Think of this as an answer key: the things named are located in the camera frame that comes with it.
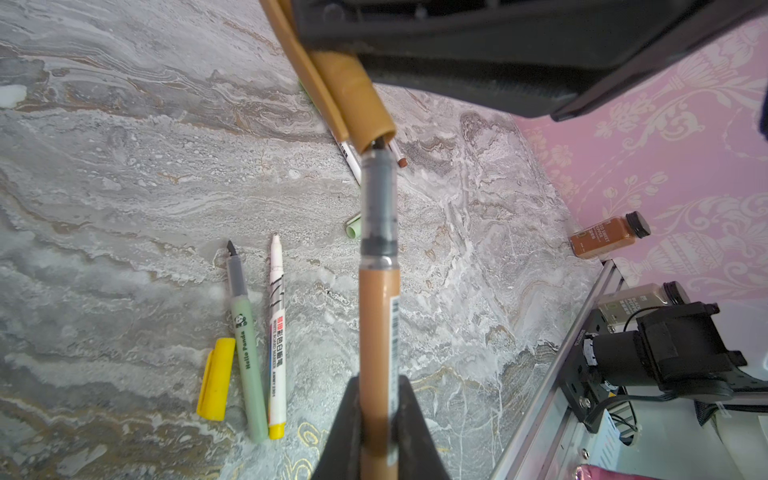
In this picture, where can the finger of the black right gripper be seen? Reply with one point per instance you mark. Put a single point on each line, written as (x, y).
(561, 59)

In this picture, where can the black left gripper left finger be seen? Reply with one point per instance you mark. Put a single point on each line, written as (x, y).
(340, 459)

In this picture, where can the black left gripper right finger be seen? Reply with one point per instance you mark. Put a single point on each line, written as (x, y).
(418, 455)

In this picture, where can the white pen yellow tip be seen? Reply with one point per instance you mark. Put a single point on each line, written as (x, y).
(277, 405)

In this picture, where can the pale green pen dark tip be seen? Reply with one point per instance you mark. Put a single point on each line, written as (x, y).
(249, 360)

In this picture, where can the yellow pen cap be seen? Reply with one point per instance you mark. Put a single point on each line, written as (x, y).
(212, 400)

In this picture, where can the orange pen cap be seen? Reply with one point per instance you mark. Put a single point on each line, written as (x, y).
(337, 84)

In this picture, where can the white pen brown tip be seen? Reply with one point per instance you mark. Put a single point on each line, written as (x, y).
(400, 158)

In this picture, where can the white green pen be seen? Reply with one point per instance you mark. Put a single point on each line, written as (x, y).
(348, 159)

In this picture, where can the pale green pen cap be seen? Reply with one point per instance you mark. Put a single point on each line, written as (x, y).
(353, 227)

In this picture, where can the amber jar black lid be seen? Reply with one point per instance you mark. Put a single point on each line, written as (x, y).
(609, 235)

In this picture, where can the aluminium front rail frame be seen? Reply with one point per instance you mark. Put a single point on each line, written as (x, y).
(550, 443)

